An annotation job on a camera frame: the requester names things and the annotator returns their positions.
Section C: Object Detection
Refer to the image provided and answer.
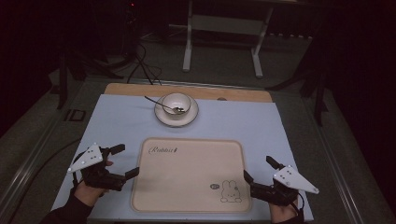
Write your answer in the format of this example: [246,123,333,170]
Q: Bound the person's left hand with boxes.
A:
[73,160,115,207]

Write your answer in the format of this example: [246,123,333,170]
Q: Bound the metal spoon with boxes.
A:
[144,95,185,114]

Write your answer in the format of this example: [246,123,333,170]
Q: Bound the white metal stand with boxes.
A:
[182,0,275,78]

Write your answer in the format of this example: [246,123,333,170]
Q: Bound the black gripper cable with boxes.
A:
[291,191,305,224]

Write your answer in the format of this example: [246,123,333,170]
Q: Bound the thin black floor cable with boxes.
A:
[8,138,82,218]

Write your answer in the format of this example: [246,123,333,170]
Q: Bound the light blue table mat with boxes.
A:
[50,93,315,222]

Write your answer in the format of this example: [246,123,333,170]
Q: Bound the black device with red light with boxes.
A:
[123,0,140,58]

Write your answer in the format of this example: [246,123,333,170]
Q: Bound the beige rabbit print tray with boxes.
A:
[130,136,252,214]

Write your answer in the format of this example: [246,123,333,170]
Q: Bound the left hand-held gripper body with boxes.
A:
[66,142,127,192]

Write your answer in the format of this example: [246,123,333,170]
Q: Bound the dark metal stand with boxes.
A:
[56,50,86,110]
[266,31,331,127]

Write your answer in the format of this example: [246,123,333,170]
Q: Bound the white ceramic bowl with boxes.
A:
[161,92,192,120]

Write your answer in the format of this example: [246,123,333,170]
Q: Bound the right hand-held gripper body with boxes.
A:
[249,164,320,207]

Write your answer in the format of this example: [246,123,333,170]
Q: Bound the black floor cables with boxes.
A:
[125,42,163,86]

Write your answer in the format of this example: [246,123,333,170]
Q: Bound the floor socket box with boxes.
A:
[64,108,87,122]

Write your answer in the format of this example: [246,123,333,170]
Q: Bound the person's right hand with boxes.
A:
[269,199,301,224]

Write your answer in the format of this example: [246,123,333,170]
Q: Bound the white ceramic plate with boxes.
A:
[154,92,200,128]

